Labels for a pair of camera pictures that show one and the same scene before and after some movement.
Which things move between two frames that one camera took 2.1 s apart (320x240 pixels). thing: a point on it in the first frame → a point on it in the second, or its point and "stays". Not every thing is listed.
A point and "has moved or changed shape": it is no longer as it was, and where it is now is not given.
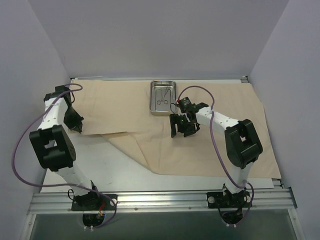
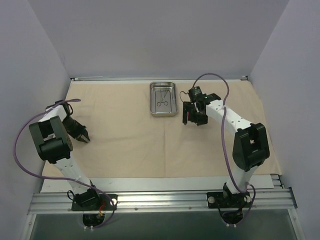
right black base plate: [217, 200] stays
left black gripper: [74, 120] → [80, 131]
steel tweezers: [166, 93] stays
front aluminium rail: [283, 199] stays
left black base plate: [94, 202] stays
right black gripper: [183, 123] → [194, 113]
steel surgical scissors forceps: [165, 101] stays
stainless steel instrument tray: [162, 94] stays
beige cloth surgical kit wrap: [120, 109] has moved or changed shape
